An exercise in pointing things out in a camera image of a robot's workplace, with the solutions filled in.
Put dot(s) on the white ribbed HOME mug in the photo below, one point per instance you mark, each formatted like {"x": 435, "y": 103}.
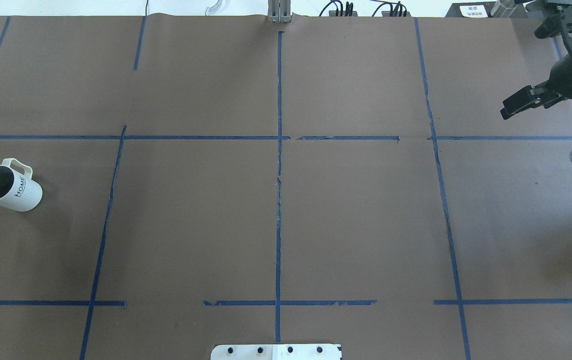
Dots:
{"x": 18, "y": 191}

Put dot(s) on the aluminium frame post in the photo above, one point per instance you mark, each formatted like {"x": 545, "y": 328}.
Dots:
{"x": 279, "y": 11}

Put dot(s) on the white label sheet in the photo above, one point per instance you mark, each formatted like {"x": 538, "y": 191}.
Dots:
{"x": 476, "y": 10}

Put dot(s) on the white pillar with base plate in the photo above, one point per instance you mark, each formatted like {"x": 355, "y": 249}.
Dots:
{"x": 297, "y": 351}

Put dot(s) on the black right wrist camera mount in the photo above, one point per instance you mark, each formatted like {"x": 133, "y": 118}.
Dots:
{"x": 568, "y": 25}

